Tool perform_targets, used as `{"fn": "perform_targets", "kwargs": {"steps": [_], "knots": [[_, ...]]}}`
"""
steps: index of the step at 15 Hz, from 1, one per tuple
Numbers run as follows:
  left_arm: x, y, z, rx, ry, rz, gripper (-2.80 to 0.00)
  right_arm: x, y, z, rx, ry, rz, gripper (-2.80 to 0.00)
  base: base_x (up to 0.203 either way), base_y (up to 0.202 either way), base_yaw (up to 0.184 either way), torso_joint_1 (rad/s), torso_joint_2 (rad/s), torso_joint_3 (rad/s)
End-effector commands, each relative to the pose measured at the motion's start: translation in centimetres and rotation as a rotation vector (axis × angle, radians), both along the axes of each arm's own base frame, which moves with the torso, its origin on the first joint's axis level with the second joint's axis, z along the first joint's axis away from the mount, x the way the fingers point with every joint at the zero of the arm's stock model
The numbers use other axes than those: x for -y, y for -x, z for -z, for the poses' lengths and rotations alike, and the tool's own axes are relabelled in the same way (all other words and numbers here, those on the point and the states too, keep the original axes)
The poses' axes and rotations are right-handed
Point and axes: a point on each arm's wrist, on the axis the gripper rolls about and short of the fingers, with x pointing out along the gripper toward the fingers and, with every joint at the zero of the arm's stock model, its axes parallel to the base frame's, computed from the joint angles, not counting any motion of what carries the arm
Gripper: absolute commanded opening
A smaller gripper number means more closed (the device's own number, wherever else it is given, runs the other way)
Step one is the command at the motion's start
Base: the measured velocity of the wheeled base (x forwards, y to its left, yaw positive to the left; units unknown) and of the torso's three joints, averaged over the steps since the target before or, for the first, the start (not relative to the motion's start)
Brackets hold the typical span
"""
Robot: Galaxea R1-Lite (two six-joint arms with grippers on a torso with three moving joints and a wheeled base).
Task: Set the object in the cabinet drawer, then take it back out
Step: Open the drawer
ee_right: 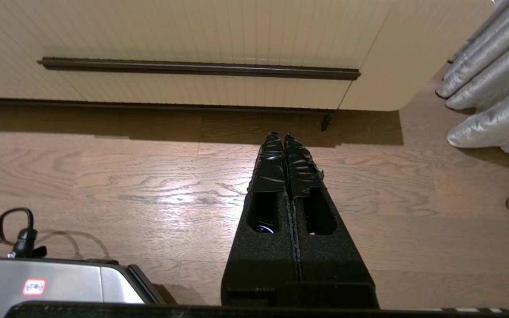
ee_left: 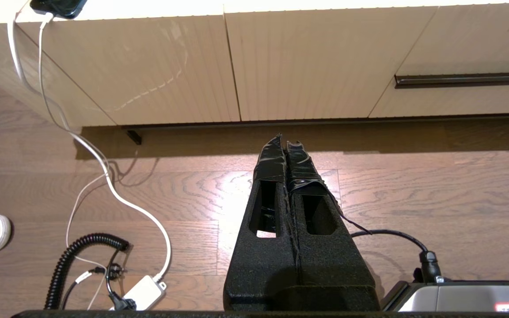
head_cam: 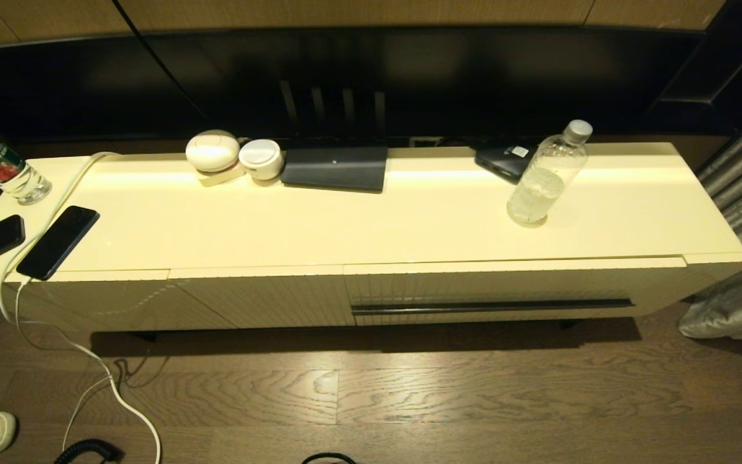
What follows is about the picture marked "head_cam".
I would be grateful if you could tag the cream ribbed drawer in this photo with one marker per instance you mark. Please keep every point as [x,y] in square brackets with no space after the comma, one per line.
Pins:
[506,283]

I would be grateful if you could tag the clear bottle white cap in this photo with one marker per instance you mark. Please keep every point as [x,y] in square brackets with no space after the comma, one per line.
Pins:
[542,187]

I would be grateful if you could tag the cream tv cabinet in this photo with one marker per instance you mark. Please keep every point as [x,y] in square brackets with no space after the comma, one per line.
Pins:
[409,219]

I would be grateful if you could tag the dark grey router box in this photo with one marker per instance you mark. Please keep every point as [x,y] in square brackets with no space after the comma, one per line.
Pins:
[335,167]

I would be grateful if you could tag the cream ribbed cabinet door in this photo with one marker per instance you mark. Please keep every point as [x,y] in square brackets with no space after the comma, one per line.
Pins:
[281,296]

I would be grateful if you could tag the white round device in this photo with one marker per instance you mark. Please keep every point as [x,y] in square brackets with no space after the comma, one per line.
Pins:
[261,158]

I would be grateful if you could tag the black box with sticker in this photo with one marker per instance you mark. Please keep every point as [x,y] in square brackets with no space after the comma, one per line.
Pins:
[503,164]

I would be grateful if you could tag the black television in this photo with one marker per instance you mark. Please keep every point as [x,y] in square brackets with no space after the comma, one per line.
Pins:
[345,84]

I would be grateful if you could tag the cream flat base block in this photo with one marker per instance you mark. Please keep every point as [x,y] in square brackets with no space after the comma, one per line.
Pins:
[216,178]

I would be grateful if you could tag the white egg-shaped device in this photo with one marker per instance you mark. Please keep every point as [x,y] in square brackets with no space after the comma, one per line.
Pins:
[212,150]

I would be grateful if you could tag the cream scratched cabinet door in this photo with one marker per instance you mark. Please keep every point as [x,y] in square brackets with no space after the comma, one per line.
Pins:
[87,303]

